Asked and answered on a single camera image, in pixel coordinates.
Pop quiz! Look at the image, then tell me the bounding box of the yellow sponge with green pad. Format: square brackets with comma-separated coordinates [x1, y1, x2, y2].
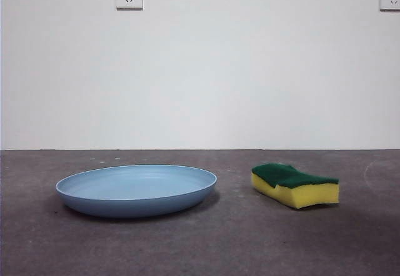
[251, 162, 340, 210]

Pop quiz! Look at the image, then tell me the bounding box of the light blue round plate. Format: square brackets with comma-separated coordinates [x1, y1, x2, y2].
[55, 164, 219, 219]

